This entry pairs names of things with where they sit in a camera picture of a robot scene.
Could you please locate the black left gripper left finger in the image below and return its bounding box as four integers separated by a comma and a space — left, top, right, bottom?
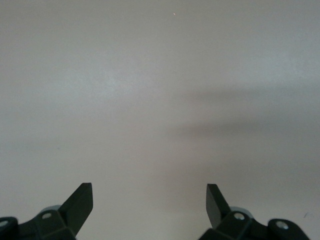
0, 182, 94, 240

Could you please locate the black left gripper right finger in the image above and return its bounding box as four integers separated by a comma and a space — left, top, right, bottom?
198, 183, 311, 240

